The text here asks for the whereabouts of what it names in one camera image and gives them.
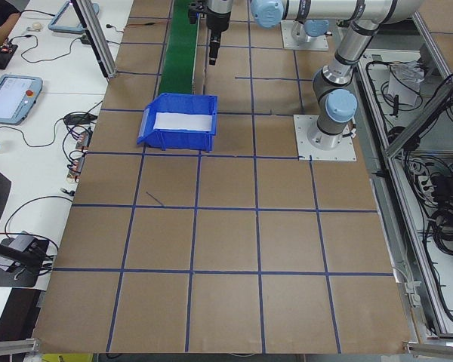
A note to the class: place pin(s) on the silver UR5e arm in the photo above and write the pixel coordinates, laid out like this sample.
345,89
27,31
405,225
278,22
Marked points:
343,11
315,27

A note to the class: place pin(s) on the green conveyor belt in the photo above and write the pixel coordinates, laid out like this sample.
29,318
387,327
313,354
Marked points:
179,56

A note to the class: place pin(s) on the white foam pad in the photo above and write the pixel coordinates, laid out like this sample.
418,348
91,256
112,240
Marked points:
183,121

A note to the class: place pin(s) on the blue plastic storage bin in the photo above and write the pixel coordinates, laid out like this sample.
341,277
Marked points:
181,141

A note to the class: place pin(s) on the blue grey teach pendant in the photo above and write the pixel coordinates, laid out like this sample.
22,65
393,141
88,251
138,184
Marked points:
7,98
69,17

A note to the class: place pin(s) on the small circuit board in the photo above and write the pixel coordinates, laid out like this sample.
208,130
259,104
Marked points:
76,167
84,139

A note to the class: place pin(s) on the small beige round object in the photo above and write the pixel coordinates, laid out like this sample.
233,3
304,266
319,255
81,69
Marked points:
35,26

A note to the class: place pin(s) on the white box with grey foil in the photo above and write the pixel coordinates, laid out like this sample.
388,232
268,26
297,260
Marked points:
404,81

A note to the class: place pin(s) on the black electronics box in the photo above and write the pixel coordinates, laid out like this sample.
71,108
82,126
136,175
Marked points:
2,56

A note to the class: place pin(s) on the grey box device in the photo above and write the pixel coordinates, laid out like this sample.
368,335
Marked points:
24,241

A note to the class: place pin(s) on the aluminium profile bar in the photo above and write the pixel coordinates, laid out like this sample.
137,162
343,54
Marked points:
434,348
11,346

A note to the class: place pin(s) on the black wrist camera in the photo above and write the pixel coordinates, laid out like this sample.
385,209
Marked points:
195,11

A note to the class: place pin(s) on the white square base plate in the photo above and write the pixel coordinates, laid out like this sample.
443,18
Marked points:
339,152
288,37

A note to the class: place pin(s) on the aluminium profile post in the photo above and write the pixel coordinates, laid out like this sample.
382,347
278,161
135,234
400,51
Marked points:
100,49

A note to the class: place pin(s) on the V-shaped aluminium frame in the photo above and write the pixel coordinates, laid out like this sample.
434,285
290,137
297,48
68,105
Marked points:
404,211

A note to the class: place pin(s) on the black camera stand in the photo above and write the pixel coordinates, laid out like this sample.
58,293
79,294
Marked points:
7,277

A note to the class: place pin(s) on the grey metal bracket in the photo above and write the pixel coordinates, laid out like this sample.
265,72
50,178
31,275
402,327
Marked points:
412,294

